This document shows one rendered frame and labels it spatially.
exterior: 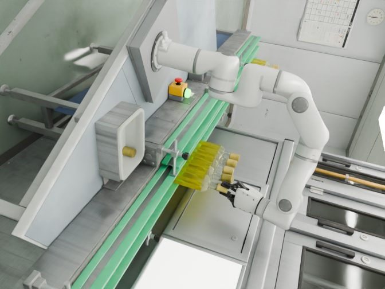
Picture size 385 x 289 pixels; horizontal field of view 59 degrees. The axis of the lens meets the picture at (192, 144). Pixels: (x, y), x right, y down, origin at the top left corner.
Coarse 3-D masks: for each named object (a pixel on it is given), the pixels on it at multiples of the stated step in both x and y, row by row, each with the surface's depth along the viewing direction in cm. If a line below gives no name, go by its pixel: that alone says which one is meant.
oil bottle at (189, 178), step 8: (184, 168) 143; (176, 176) 140; (184, 176) 139; (192, 176) 139; (200, 176) 139; (208, 176) 140; (184, 184) 141; (192, 184) 139; (200, 184) 138; (208, 184) 138
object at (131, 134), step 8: (136, 112) 116; (128, 120) 111; (136, 120) 123; (120, 128) 108; (128, 128) 126; (136, 128) 125; (120, 136) 108; (128, 136) 128; (136, 136) 127; (120, 144) 110; (128, 144) 130; (136, 144) 129; (120, 152) 111; (136, 152) 131; (120, 160) 113; (128, 160) 128; (136, 160) 128; (120, 168) 115; (128, 168) 124; (120, 176) 117
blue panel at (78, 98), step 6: (216, 36) 263; (222, 36) 264; (228, 36) 266; (222, 42) 251; (84, 90) 171; (78, 96) 165; (84, 96) 165; (78, 102) 160; (60, 108) 154; (66, 108) 154; (66, 114) 151; (72, 114) 151
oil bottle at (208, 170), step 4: (188, 160) 147; (184, 164) 144; (188, 164) 144; (192, 164) 145; (196, 164) 145; (200, 164) 145; (204, 164) 145; (188, 168) 143; (192, 168) 143; (196, 168) 143; (200, 168) 143; (204, 168) 143; (208, 168) 143; (212, 168) 144; (200, 172) 142; (204, 172) 141; (208, 172) 141; (212, 172) 142; (212, 176) 142
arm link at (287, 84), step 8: (280, 72) 117; (288, 72) 118; (280, 80) 116; (288, 80) 116; (296, 80) 118; (280, 88) 117; (288, 88) 118; (296, 88) 119; (304, 88) 120; (288, 96) 121
